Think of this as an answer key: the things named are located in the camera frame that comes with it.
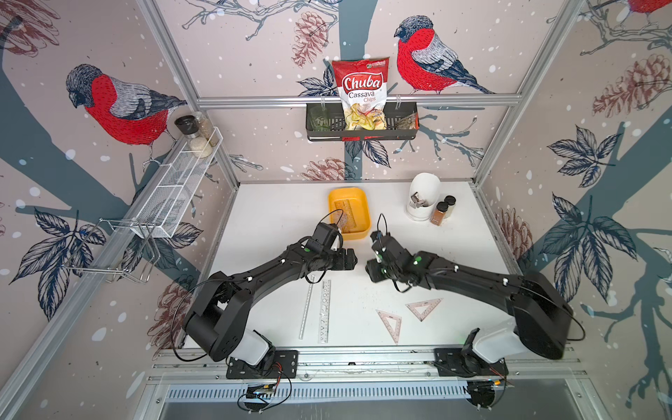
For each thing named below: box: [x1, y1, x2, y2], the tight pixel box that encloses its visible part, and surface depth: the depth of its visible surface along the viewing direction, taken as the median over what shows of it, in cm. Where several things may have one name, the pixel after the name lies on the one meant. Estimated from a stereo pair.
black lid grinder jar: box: [174, 115, 201, 140], surface depth 81 cm
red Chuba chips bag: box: [331, 56, 390, 131], surface depth 84 cm
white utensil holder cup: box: [406, 172, 441, 222], surface depth 105 cm
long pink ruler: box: [334, 199, 350, 233], surface depth 109 cm
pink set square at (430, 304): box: [405, 297, 444, 322], surface depth 86 cm
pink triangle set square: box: [375, 309, 403, 345], surface depth 83 cm
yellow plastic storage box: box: [328, 187, 371, 241], surface depth 113 cm
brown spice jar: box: [430, 201, 449, 227], surface depth 103 cm
